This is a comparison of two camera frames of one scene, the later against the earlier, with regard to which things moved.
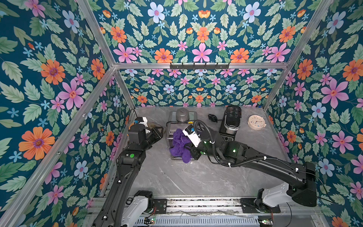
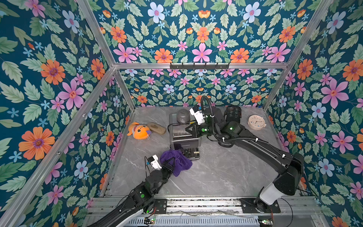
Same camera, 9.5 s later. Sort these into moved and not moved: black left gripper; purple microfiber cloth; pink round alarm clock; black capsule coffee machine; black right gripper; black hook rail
Moved: black right gripper; black left gripper; purple microfiber cloth
Not moved: black hook rail; black capsule coffee machine; pink round alarm clock
